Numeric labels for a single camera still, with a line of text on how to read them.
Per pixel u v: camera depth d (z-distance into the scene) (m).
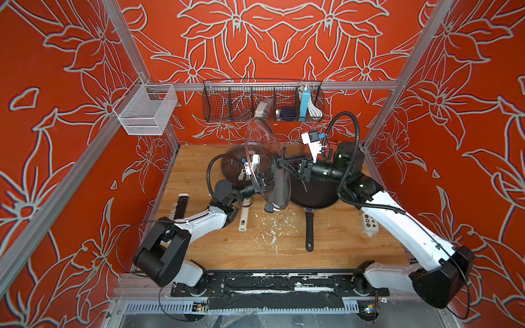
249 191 0.64
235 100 1.00
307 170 0.55
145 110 0.92
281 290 0.73
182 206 0.95
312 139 0.56
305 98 0.90
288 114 0.93
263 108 0.92
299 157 0.57
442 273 0.37
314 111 0.91
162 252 0.44
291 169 0.60
